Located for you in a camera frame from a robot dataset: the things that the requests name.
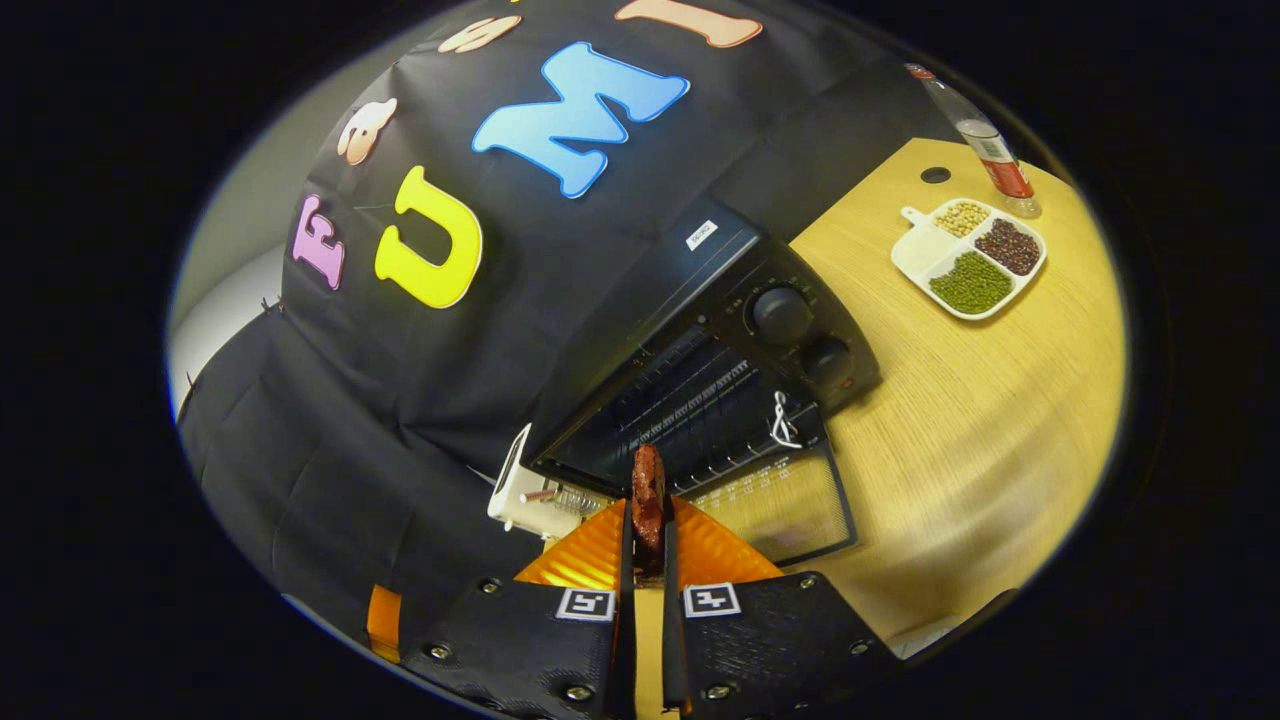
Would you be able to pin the pile of green mung beans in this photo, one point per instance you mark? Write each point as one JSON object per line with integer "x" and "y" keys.
{"x": 970, "y": 283}

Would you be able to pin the black backdrop cloth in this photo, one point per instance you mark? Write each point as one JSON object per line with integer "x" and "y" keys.
{"x": 400, "y": 400}

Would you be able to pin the pile of yellow soybeans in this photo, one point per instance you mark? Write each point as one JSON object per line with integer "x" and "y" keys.
{"x": 962, "y": 218}

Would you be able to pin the black electric oven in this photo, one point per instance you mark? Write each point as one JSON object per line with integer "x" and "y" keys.
{"x": 720, "y": 260}

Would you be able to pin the clear plastic bottle red label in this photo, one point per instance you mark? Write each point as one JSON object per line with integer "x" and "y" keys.
{"x": 1005, "y": 175}

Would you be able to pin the white toaster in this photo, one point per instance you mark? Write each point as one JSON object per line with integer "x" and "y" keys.
{"x": 510, "y": 490}

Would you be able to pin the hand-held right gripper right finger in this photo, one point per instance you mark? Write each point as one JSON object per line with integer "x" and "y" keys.
{"x": 672, "y": 650}

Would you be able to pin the black oven knob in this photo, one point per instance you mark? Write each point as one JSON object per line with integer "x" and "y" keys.
{"x": 830, "y": 363}
{"x": 780, "y": 315}

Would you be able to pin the white divided plate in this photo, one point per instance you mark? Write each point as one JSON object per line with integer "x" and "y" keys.
{"x": 920, "y": 250}

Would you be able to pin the reddish brown meat piece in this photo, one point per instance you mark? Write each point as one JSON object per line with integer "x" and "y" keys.
{"x": 648, "y": 500}

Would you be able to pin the pile of dark red beans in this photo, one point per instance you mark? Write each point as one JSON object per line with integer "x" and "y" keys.
{"x": 1008, "y": 247}

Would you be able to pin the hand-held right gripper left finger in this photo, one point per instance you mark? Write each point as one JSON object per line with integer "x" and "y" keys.
{"x": 626, "y": 650}

